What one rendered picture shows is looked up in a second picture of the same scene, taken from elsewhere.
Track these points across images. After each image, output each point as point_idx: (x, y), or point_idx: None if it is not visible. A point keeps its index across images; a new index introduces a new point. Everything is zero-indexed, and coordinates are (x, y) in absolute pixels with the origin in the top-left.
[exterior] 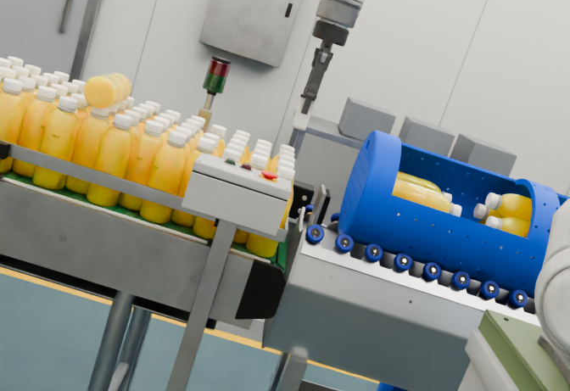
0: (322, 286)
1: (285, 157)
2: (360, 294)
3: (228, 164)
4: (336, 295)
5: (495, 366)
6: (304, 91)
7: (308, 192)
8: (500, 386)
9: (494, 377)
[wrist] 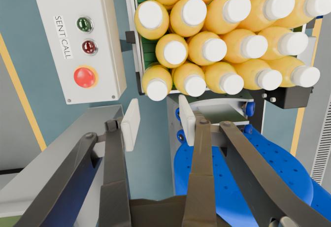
0: (169, 117)
1: (225, 82)
2: (171, 140)
3: (76, 24)
4: (168, 125)
5: (22, 210)
6: (196, 125)
7: (281, 103)
8: (13, 209)
9: (22, 207)
